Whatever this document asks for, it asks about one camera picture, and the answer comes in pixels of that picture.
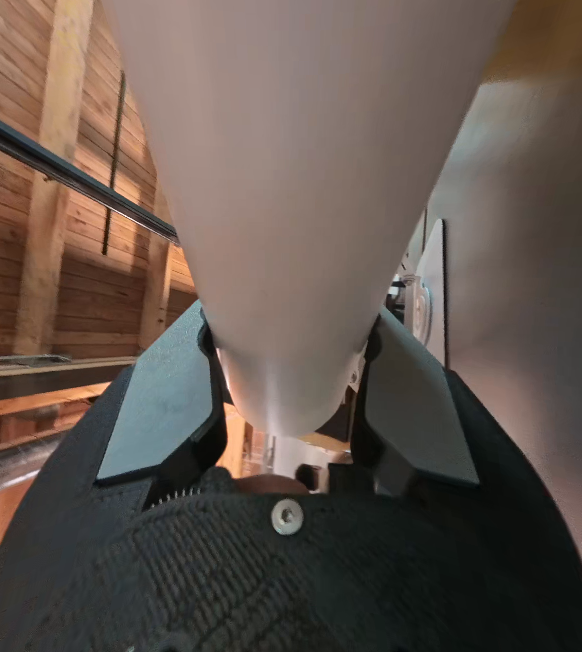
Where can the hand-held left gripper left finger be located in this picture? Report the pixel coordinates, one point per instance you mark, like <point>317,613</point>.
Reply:
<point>163,402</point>

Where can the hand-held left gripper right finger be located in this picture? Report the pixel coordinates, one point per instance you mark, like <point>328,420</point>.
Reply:
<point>413,407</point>

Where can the wooden book stand white base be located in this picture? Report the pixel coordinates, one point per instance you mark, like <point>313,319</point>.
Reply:
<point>433,265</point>

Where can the silver ventilation duct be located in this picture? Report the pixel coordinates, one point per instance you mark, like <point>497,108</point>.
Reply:
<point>0,471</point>

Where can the black ceiling rail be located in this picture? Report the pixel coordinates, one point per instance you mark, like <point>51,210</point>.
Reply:
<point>66,170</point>

